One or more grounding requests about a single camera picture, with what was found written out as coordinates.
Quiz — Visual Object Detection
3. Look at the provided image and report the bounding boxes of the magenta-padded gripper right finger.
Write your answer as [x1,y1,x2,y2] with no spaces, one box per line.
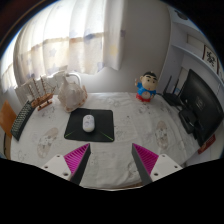
[131,143,184,186]

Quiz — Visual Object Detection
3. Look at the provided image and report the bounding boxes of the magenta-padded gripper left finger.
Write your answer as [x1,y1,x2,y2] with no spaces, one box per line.
[40,143,92,185]

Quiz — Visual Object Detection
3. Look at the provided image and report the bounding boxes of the white cartoon-print computer mouse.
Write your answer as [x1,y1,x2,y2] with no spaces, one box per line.
[82,114,96,133]

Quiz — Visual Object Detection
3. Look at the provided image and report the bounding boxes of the black mouse pad green lines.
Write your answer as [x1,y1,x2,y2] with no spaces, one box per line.
[63,107,116,143]

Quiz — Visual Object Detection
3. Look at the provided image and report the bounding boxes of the white printed tablecloth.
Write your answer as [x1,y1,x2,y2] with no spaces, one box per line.
[9,91,201,189]

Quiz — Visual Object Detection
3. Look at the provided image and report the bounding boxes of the red paper packet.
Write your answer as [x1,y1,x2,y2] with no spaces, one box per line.
[197,133,217,155]

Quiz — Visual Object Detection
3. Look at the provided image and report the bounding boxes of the large white conch shell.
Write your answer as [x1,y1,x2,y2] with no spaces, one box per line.
[57,74,89,113]

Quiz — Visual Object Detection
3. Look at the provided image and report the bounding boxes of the black router with antennas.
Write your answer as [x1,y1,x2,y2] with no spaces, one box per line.
[162,75,184,108]

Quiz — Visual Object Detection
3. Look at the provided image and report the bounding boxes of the black keyboard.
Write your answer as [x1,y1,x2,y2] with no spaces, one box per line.
[10,100,36,142]

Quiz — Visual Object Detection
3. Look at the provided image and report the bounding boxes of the wooden model sailing ship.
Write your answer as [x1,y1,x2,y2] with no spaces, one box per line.
[24,75,57,112]

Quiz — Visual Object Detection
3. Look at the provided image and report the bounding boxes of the cartoon boy figurine clock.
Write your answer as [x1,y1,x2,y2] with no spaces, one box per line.
[134,70,158,103]

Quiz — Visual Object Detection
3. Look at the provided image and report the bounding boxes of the black monitor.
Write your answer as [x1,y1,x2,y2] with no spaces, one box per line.
[179,68,224,148]

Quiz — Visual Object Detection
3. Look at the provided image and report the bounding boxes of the orange wooden chair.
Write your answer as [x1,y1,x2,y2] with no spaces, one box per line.
[0,99,18,141]

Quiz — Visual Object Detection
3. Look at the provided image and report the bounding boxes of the white star-print curtain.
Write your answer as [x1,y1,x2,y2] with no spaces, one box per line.
[1,0,128,91]

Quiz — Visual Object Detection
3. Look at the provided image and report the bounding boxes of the white wall shelf unit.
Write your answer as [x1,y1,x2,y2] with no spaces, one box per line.
[163,3,224,98]

